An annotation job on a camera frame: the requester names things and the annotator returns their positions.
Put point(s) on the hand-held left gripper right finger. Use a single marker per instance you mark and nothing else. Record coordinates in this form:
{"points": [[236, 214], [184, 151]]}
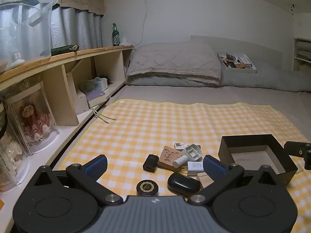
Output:
{"points": [[212, 166]]}

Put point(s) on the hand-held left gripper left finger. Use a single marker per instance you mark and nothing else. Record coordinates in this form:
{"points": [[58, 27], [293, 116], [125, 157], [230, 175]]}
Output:
{"points": [[96, 166]]}

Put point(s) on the white charger cube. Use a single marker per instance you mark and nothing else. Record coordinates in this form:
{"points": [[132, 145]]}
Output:
{"points": [[195, 168]]}

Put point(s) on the black cardboard box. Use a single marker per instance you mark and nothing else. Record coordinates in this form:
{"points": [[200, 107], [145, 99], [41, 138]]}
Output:
{"points": [[224, 150]]}

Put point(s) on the small white printed box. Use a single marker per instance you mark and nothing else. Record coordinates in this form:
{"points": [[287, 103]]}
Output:
{"points": [[181, 146]]}

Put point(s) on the carved wooden block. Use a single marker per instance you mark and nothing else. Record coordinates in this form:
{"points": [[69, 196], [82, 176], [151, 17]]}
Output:
{"points": [[167, 156]]}

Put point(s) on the black charger plug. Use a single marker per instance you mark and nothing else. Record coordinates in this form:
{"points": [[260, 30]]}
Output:
{"points": [[150, 163]]}

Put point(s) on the black round tin gold print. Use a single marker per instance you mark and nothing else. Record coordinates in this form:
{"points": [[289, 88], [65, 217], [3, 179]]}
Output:
{"points": [[147, 187]]}

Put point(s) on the black oval case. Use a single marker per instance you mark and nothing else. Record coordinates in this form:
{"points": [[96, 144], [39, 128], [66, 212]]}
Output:
{"points": [[182, 183]]}

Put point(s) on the green ribbon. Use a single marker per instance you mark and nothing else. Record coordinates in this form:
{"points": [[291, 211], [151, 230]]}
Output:
{"points": [[104, 117]]}

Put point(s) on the yellow checked mat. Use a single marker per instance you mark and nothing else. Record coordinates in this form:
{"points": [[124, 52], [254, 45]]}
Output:
{"points": [[170, 121]]}

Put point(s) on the wooden file holder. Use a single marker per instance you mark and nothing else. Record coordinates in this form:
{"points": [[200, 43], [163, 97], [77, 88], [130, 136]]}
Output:
{"points": [[77, 94]]}

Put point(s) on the grey duvet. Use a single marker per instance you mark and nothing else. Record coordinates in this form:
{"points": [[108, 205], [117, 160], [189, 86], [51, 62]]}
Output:
{"points": [[267, 77]]}

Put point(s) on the doll in clear case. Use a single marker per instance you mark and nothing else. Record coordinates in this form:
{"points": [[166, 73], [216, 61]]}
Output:
{"points": [[31, 119]]}

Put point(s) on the white tissue box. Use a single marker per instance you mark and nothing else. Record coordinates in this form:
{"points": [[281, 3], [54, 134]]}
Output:
{"points": [[96, 84]]}

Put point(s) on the clear case with white lace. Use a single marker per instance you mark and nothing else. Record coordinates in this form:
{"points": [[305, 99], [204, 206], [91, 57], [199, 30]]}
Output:
{"points": [[12, 160]]}

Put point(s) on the shelf with folded bedding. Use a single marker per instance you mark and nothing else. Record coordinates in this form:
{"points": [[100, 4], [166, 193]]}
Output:
{"points": [[302, 53]]}

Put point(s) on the white tray of small things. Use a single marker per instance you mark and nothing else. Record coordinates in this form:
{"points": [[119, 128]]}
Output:
{"points": [[237, 62]]}

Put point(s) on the beige quilted pillow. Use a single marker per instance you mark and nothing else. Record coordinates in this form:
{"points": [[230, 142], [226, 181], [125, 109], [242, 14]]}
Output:
{"points": [[175, 60]]}

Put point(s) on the wooden shelf unit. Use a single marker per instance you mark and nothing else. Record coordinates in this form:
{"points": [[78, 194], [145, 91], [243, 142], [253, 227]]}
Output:
{"points": [[73, 55]]}

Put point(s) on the dark green pouch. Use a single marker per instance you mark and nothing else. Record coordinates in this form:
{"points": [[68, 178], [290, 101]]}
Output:
{"points": [[63, 49]]}

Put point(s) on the green beer bottle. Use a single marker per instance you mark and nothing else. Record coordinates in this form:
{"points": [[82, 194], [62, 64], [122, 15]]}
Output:
{"points": [[116, 35]]}

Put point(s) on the grey curtain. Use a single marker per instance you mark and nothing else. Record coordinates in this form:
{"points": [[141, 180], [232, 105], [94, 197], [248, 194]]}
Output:
{"points": [[77, 29]]}

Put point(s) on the clear plastic container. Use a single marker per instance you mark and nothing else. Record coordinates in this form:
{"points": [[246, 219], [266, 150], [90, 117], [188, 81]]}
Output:
{"points": [[24, 29]]}

